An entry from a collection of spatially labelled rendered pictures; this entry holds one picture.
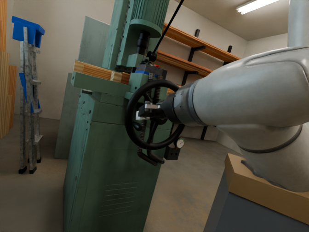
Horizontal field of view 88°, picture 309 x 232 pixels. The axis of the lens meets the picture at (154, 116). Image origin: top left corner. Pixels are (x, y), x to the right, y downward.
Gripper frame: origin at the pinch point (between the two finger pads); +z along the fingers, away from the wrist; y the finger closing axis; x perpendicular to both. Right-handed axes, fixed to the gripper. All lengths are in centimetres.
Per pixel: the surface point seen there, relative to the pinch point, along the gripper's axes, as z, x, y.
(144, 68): 11.1, -21.3, -4.9
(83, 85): 22.3, -12.0, 15.6
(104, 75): 34.7, -23.0, 5.2
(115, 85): 21.3, -14.6, 3.2
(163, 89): 11.1, -14.9, -15.1
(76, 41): 238, -147, 9
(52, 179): 115, 45, 18
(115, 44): 46, -48, -2
